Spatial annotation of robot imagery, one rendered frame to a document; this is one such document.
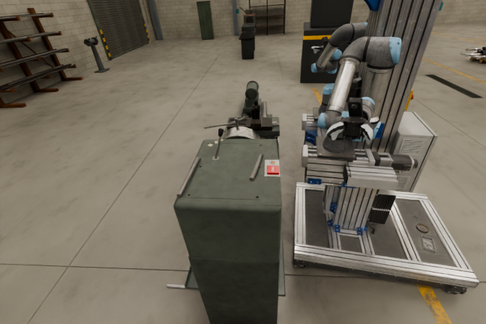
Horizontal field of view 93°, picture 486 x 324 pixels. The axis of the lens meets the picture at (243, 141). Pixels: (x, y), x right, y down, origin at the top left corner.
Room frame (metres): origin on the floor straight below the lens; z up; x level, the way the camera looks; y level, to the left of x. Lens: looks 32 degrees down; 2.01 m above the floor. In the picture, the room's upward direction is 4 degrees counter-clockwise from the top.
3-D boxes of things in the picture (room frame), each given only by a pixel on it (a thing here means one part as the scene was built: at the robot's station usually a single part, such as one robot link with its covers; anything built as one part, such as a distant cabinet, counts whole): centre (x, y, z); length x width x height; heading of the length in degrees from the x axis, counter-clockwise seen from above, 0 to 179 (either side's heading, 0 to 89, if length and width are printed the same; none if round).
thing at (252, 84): (2.56, -0.15, 1.01); 0.30 x 0.20 x 0.29; 172
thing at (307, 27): (6.53, -2.41, 0.98); 1.81 x 1.22 x 1.95; 165
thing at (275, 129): (2.04, -0.11, 0.90); 0.53 x 0.30 x 0.06; 82
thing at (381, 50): (1.12, -0.69, 1.54); 0.15 x 0.12 x 0.55; 54
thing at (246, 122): (1.99, -0.08, 0.95); 0.43 x 0.18 x 0.04; 82
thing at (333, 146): (1.20, -0.58, 1.21); 0.15 x 0.15 x 0.10
